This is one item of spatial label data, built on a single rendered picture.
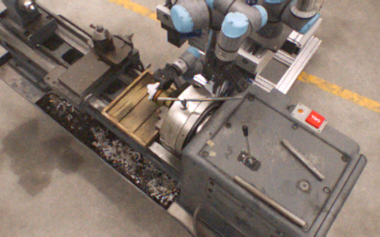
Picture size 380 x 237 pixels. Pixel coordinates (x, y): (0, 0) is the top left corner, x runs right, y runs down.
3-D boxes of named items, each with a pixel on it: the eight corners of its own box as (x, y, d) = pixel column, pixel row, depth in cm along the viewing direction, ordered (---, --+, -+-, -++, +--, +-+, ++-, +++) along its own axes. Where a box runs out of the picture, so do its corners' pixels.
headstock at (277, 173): (336, 183, 169) (375, 150, 135) (285, 267, 150) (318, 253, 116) (233, 115, 186) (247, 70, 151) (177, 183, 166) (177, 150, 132)
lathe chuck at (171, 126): (218, 107, 176) (215, 82, 146) (180, 157, 170) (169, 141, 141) (204, 97, 178) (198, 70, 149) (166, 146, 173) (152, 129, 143)
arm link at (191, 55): (200, 61, 181) (202, 49, 174) (187, 73, 177) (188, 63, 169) (188, 53, 183) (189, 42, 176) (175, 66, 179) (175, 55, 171)
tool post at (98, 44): (115, 47, 185) (112, 34, 177) (104, 56, 182) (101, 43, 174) (104, 40, 187) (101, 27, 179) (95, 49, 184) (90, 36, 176)
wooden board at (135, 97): (190, 101, 189) (190, 97, 185) (145, 148, 175) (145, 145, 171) (148, 72, 197) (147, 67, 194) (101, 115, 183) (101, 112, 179)
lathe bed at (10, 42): (227, 146, 197) (231, 131, 181) (190, 192, 183) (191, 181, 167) (40, 16, 240) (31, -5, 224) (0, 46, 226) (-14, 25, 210)
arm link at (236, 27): (255, 19, 109) (239, 29, 104) (245, 46, 118) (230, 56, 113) (236, 6, 111) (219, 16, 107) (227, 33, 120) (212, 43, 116)
